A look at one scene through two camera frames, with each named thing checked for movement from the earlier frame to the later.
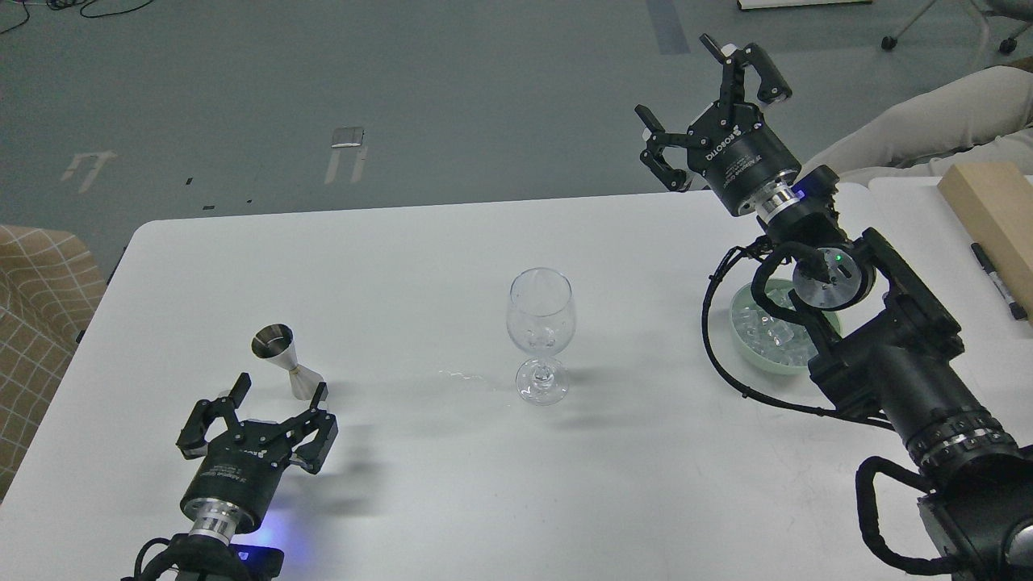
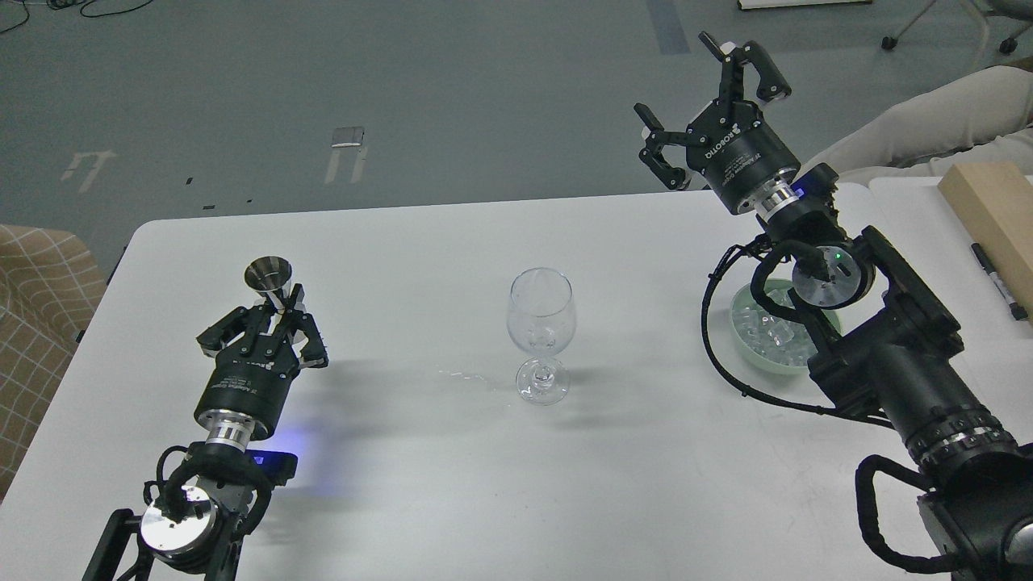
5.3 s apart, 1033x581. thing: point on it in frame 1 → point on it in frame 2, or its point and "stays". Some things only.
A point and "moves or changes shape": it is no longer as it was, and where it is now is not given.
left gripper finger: x=312 y=454 → x=315 y=353
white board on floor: x=746 y=5 stays
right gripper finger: x=658 y=139 stays
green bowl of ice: x=770 y=342 stays
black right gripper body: x=749 y=167 stays
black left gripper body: x=236 y=480 → x=243 y=391
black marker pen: x=1017 y=310 stays
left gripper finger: x=191 y=440 → x=254 y=321
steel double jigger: x=275 y=342 moves or changes shape
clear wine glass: x=541 y=314 stays
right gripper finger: x=772 y=89 stays
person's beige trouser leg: x=987 y=119 stays
